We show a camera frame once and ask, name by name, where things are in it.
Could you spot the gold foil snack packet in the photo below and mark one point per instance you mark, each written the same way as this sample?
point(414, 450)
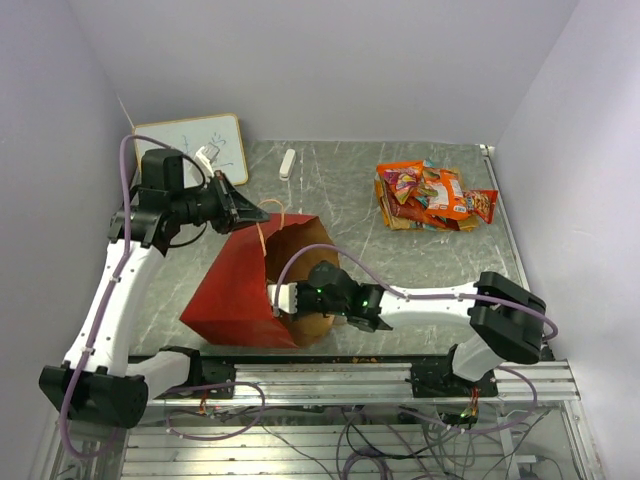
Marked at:
point(400, 223)

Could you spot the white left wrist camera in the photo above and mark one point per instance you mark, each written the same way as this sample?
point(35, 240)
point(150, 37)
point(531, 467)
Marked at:
point(205, 158)

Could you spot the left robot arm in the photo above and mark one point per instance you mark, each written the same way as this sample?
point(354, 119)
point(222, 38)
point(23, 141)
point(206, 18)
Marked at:
point(96, 383)

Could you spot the red Doritos bag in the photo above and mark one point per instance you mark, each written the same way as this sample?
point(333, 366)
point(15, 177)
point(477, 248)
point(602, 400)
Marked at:
point(411, 210)

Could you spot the Fox's fruit candy bag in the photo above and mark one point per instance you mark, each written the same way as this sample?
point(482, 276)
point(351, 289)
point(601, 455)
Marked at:
point(402, 178)

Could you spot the aluminium rail frame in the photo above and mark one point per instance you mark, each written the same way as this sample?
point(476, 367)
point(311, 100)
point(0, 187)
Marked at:
point(342, 408)

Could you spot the red paper bag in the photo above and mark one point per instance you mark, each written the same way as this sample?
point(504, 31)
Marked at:
point(231, 305)

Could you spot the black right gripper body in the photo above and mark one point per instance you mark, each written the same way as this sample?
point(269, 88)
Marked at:
point(309, 301)

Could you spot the white marker eraser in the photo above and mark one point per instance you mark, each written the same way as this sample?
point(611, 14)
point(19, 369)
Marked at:
point(287, 164)

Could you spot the colourful striped snack packet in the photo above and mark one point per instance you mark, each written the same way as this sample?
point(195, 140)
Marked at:
point(450, 202)

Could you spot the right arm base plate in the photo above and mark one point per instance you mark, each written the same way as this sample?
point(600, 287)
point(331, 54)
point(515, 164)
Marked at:
point(433, 380)

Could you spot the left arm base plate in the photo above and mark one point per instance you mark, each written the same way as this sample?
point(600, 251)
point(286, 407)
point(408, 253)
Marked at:
point(218, 379)

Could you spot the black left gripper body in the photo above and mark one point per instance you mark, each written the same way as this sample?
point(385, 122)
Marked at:
point(211, 204)

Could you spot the red rice cracker mix bag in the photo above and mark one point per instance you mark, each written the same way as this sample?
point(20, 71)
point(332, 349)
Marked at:
point(482, 203)

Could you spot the teal snack packet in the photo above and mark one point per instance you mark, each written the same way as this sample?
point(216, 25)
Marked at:
point(427, 188)

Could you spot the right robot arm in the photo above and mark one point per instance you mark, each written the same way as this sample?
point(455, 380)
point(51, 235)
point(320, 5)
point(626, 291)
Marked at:
point(506, 321)

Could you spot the small whiteboard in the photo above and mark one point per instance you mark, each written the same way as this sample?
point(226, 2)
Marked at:
point(188, 135)

